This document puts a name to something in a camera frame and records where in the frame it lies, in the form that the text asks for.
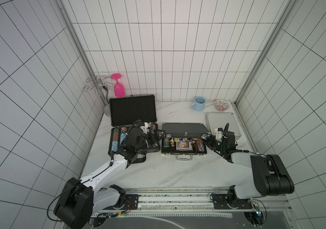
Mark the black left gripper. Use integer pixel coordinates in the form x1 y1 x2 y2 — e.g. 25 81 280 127
136 129 166 152

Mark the silver aluminium poker case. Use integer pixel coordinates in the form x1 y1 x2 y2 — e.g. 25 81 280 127
206 112 242 140

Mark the black poker case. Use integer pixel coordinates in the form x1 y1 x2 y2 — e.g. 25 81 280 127
161 123 210 160
108 94 161 165

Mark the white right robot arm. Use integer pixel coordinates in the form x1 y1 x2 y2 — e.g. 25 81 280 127
203 125 295 203

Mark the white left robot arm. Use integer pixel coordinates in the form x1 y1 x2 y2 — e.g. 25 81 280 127
53 126 166 229

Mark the purple card box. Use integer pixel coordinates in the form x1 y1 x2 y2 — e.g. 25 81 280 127
176 140 193 151

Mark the patterned small bowl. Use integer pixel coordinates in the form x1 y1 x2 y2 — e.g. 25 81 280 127
214 99 230 112

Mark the pink plastic goblet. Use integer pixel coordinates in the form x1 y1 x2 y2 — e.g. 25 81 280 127
110 73 126 98

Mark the light blue mug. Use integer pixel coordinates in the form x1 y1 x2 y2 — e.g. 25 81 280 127
191 96 206 111

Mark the aluminium mounting rail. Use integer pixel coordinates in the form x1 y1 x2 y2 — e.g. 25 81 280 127
61 187 293 219

